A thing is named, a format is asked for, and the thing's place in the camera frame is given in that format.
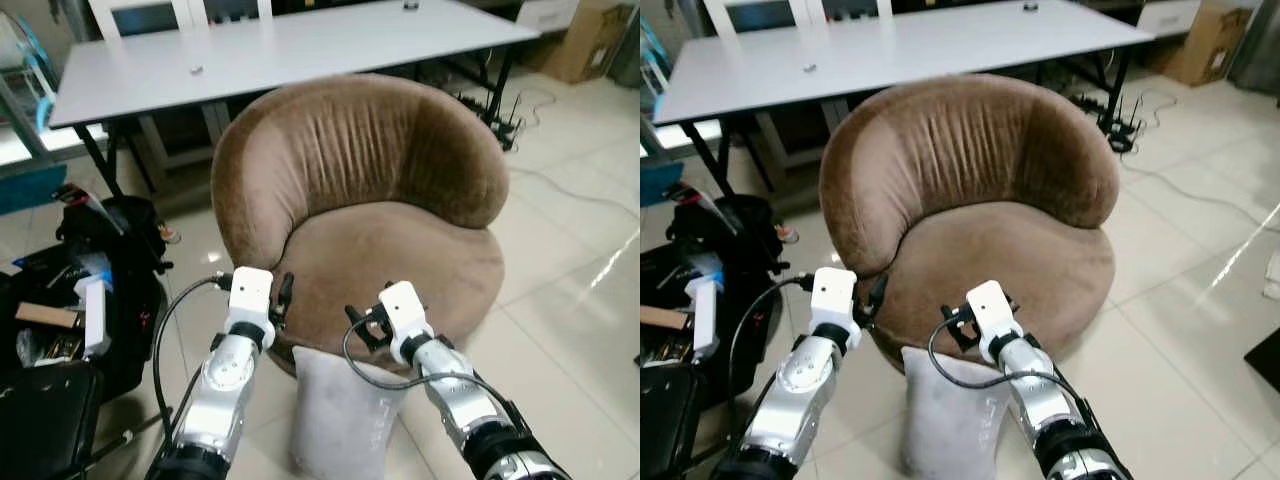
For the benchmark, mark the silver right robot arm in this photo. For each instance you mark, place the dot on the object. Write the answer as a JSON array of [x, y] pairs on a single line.
[[470, 405], [1050, 405]]

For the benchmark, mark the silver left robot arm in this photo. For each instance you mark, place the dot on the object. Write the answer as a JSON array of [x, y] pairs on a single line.
[[795, 395], [220, 390]]

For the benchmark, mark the brown round velvet sofa chair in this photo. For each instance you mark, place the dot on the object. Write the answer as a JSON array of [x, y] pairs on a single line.
[[390, 260], [1000, 260]]

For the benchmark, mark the grey pillow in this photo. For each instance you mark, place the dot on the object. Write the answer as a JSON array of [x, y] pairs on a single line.
[[340, 420], [950, 420]]

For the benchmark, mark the black open bag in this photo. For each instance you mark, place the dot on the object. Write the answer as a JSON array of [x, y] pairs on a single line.
[[120, 240], [740, 240]]

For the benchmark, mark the white slim box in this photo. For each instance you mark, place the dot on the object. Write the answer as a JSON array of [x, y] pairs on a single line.
[[705, 320], [96, 318]]

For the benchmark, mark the wooden board piece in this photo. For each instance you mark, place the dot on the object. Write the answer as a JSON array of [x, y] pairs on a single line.
[[662, 318], [48, 315]]

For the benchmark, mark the black padded stool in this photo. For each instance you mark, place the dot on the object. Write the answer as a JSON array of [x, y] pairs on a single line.
[[45, 420], [668, 420]]

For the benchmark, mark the black router with antennas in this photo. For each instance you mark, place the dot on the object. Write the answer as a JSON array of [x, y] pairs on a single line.
[[503, 128], [1120, 128]]

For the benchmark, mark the blue panel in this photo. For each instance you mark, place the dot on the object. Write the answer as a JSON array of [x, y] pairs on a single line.
[[660, 182], [30, 190]]

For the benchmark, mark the white table with black legs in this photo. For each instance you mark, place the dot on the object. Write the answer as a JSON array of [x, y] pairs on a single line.
[[300, 50], [900, 50]]

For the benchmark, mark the white chair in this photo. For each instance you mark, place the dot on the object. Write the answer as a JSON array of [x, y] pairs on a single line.
[[800, 12], [190, 12]]

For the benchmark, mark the black flat object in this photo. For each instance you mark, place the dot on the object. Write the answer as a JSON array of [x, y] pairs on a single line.
[[1265, 358]]

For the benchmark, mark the white drawer cabinet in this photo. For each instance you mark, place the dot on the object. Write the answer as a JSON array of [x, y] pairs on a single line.
[[548, 14], [1168, 15]]

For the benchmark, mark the brown cardboard box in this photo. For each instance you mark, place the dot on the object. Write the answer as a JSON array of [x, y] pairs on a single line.
[[590, 40], [1210, 45]]

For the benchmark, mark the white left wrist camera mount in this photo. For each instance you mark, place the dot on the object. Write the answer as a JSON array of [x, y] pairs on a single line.
[[832, 298], [250, 295]]

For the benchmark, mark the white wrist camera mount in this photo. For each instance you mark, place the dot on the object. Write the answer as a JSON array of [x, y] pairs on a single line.
[[832, 298], [250, 295], [992, 310], [405, 310]]

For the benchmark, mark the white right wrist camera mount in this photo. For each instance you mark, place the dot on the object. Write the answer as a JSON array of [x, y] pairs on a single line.
[[992, 310], [405, 310]]

